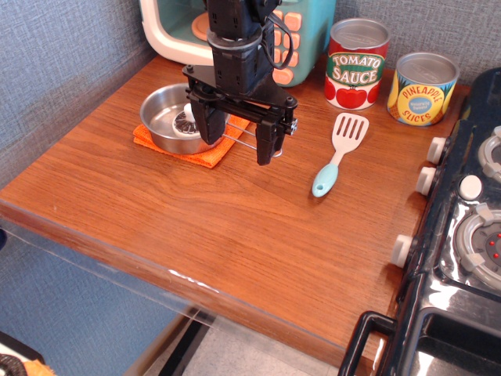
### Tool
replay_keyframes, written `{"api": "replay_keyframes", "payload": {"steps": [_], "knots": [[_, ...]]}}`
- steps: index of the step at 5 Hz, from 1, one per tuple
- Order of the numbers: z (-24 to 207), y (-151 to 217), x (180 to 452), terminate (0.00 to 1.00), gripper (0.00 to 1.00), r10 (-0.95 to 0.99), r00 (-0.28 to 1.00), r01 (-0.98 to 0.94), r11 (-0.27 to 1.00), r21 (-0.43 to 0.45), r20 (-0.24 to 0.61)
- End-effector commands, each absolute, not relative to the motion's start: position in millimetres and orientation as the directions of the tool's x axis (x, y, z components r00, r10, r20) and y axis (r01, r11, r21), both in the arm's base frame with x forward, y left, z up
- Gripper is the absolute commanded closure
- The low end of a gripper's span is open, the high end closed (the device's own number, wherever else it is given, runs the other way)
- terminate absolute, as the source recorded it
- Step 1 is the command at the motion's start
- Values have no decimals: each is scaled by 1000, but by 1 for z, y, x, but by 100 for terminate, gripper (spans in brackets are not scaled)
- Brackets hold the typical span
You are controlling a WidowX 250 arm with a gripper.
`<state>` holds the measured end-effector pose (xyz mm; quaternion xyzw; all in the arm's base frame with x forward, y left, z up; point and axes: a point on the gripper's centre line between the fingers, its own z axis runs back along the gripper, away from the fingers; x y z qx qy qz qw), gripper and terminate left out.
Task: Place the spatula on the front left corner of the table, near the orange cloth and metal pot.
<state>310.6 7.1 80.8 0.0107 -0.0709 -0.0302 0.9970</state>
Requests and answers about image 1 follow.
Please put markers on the black toy stove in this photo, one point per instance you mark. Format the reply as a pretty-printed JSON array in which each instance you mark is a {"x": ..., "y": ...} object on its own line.
[{"x": 448, "y": 304}]

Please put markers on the white stove knob top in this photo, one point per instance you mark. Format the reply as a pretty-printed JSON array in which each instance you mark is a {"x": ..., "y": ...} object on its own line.
[{"x": 436, "y": 149}]

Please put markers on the silver metal pan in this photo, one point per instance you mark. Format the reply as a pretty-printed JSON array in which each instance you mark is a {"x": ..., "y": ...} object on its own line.
[{"x": 157, "y": 112}]

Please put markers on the pineapple slices can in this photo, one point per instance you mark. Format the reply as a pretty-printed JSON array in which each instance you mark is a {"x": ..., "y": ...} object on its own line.
[{"x": 422, "y": 88}]

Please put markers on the white stove knob bottom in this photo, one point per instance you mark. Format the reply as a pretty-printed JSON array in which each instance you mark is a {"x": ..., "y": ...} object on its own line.
[{"x": 400, "y": 250}]

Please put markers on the orange cloth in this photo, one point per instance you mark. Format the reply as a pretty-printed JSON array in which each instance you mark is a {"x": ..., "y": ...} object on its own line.
[{"x": 208, "y": 158}]

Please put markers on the tomato sauce can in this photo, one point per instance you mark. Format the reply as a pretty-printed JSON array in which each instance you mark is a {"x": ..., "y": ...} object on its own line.
[{"x": 355, "y": 63}]

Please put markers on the white stove knob middle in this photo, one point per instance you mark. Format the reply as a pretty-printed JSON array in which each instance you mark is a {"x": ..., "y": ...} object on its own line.
[{"x": 425, "y": 180}]

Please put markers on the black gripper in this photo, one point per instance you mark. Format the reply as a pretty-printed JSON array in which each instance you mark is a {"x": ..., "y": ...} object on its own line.
[{"x": 241, "y": 83}]

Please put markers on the toy microwave teal and white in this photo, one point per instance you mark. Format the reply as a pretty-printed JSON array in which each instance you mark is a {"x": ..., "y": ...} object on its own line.
[{"x": 167, "y": 26}]

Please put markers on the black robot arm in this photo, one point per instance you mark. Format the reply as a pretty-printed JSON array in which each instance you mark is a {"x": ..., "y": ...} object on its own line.
[{"x": 234, "y": 19}]

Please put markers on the white mushroom toy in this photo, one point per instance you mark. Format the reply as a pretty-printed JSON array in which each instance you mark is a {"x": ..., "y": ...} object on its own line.
[{"x": 184, "y": 124}]

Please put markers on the white stove knob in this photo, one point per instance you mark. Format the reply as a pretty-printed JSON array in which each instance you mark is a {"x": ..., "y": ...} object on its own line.
[
  {"x": 425, "y": 180},
  {"x": 400, "y": 250},
  {"x": 436, "y": 149}
]

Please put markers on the orange microwave plate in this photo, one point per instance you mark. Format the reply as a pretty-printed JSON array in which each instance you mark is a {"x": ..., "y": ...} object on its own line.
[{"x": 200, "y": 26}]

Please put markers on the white spatula with teal handle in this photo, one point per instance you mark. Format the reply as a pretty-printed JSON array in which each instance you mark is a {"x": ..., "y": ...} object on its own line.
[{"x": 348, "y": 132}]

